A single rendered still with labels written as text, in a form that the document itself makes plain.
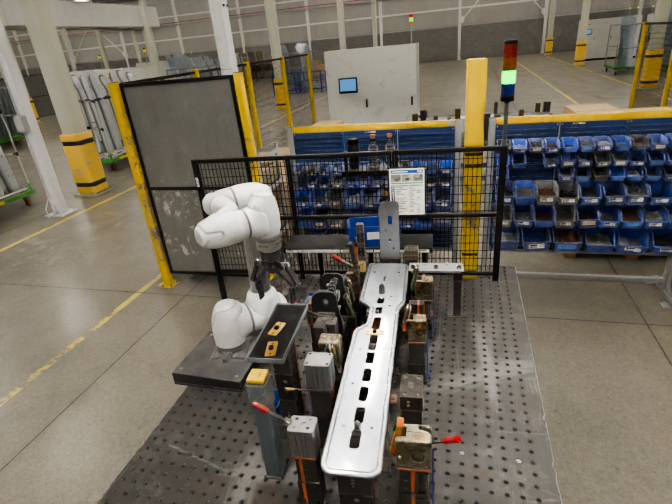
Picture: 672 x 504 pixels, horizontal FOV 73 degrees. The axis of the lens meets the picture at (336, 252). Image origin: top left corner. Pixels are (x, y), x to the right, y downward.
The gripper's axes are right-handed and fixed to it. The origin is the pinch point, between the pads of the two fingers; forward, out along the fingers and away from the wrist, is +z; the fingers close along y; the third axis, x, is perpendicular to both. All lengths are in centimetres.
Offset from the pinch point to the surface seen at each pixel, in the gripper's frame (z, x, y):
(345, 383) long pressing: 28.8, -7.4, 28.0
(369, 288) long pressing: 29, 62, 16
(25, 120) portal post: -16, 348, -600
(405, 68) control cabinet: -32, 688, -110
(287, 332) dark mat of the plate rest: 13.0, -3.3, 4.1
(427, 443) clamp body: 23, -31, 63
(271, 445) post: 42, -31, 7
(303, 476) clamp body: 44, -38, 23
